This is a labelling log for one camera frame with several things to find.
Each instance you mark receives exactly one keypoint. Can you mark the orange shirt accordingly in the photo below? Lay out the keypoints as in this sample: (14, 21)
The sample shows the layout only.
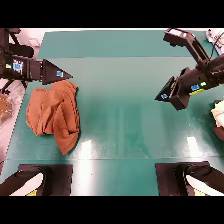
(53, 113)

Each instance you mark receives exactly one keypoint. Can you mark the dark red garment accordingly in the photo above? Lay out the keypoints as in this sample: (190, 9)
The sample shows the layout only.
(220, 133)

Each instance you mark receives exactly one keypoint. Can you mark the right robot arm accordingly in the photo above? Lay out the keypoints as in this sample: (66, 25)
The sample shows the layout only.
(216, 68)

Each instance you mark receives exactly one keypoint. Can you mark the white garment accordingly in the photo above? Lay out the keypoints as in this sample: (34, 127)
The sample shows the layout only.
(216, 35)

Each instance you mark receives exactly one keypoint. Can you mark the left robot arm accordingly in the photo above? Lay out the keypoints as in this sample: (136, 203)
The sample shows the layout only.
(56, 180)

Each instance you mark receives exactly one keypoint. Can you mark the cream garment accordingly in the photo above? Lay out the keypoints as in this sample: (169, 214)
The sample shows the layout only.
(220, 113)

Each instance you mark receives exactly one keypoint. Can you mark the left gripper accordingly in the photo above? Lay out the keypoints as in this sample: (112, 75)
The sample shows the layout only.
(28, 69)

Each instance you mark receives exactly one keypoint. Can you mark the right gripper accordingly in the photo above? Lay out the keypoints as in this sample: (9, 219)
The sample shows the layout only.
(185, 88)

